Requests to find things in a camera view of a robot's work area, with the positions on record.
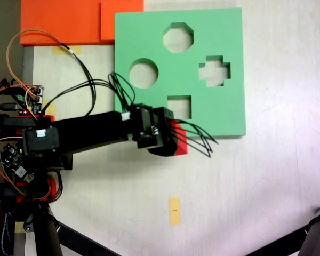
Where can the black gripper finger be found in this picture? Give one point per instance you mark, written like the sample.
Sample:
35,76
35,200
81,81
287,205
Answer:
162,151

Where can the large orange flat block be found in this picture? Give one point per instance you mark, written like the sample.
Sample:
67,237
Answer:
58,21

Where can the black power converter board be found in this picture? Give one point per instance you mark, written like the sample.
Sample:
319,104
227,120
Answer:
14,162

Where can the black usb plug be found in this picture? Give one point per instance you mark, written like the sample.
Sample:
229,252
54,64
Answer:
8,106

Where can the red square block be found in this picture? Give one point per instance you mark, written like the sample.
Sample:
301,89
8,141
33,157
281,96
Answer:
182,144

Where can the green shape sorter board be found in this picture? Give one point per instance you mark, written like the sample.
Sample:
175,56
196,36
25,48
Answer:
224,112

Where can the red printed clamp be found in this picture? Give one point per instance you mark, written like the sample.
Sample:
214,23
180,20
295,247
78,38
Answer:
46,117
52,188

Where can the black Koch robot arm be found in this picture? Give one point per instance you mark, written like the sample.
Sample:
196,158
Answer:
96,126

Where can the notched black tripod leg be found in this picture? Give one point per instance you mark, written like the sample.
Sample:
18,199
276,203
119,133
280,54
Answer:
316,237

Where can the yellow tape strip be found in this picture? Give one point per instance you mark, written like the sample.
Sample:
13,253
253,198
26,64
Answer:
19,226
52,109
66,50

